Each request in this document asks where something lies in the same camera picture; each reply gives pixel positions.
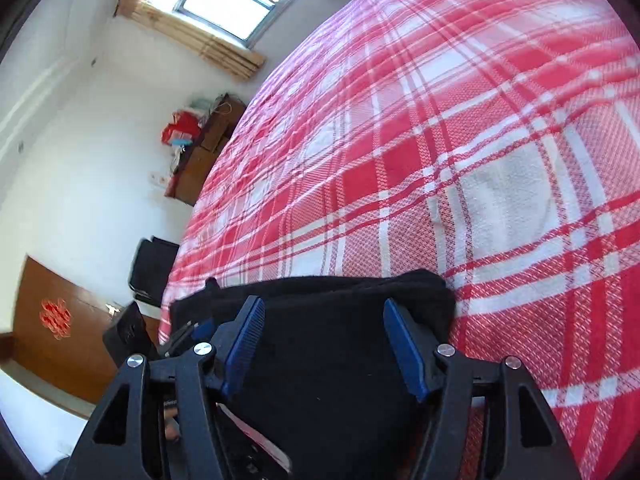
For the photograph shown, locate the black pants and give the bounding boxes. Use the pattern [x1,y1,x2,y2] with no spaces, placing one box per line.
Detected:
[169,270,456,479]

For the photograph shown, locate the brown wooden door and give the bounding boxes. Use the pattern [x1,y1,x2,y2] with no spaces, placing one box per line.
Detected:
[2,257,123,416]

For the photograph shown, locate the black folding chair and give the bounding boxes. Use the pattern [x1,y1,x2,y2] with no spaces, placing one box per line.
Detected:
[128,236,179,308]

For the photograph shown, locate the brown wooden desk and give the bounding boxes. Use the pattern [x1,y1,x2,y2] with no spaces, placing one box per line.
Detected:
[165,93,246,206]

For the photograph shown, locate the red gift bag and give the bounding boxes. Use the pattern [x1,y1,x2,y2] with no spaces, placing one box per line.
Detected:
[160,110,201,145]

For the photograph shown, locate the beige curtain left window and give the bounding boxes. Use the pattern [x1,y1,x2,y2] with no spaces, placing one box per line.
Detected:
[116,0,266,81]

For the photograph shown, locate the red white plaid bedsheet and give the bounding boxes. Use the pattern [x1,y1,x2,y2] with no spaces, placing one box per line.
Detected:
[163,0,639,479]

